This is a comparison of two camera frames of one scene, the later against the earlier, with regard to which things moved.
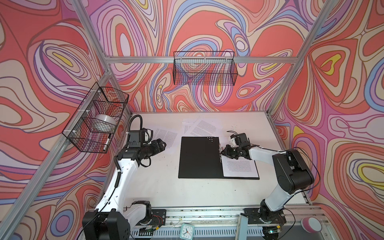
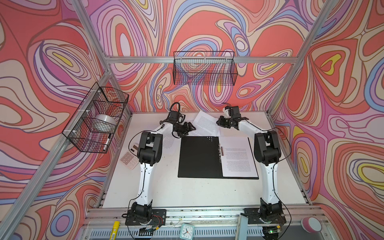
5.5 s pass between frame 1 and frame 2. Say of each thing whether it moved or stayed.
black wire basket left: stayed
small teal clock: stayed
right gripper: moved
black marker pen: stayed
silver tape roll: stayed
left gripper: moved
